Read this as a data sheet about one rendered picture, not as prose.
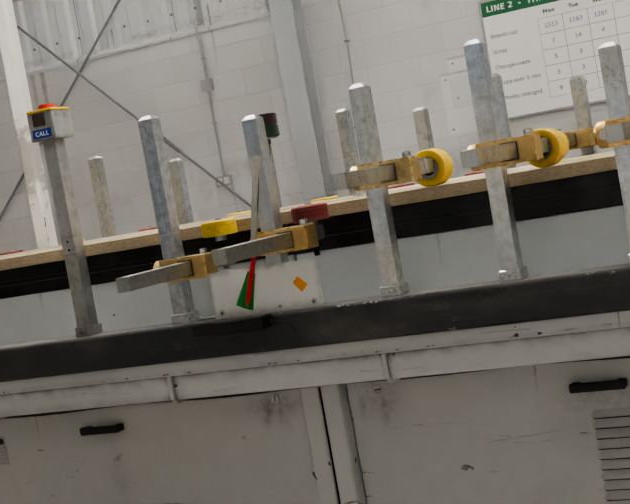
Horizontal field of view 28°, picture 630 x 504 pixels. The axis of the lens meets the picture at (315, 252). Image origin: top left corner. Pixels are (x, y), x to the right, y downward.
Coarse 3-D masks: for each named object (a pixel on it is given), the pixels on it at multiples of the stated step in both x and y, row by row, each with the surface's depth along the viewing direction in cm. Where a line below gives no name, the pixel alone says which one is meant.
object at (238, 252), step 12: (252, 240) 249; (264, 240) 248; (276, 240) 252; (288, 240) 257; (216, 252) 234; (228, 252) 234; (240, 252) 238; (252, 252) 243; (264, 252) 247; (216, 264) 234
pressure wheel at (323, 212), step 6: (306, 204) 270; (312, 204) 273; (318, 204) 268; (324, 204) 269; (294, 210) 268; (300, 210) 267; (306, 210) 267; (312, 210) 267; (318, 210) 267; (324, 210) 268; (294, 216) 269; (300, 216) 268; (306, 216) 267; (312, 216) 267; (318, 216) 267; (324, 216) 268; (294, 222) 269; (312, 222) 270; (318, 246) 271; (318, 252) 271
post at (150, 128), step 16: (144, 128) 271; (160, 128) 273; (144, 144) 271; (160, 144) 272; (160, 160) 271; (160, 176) 271; (160, 192) 271; (160, 208) 272; (160, 224) 272; (176, 224) 273; (160, 240) 273; (176, 240) 272; (176, 256) 272; (176, 288) 273; (176, 304) 273; (192, 304) 275
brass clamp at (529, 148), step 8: (520, 136) 235; (528, 136) 235; (536, 136) 236; (480, 144) 239; (488, 144) 238; (496, 144) 237; (520, 144) 236; (528, 144) 235; (536, 144) 236; (520, 152) 236; (528, 152) 235; (536, 152) 235; (512, 160) 237; (520, 160) 236; (528, 160) 235; (472, 168) 241; (480, 168) 239; (488, 168) 239
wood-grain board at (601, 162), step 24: (528, 168) 280; (552, 168) 255; (576, 168) 253; (600, 168) 251; (408, 192) 269; (432, 192) 267; (456, 192) 264; (240, 216) 327; (288, 216) 282; (96, 240) 356; (120, 240) 302; (144, 240) 299; (0, 264) 318; (24, 264) 315
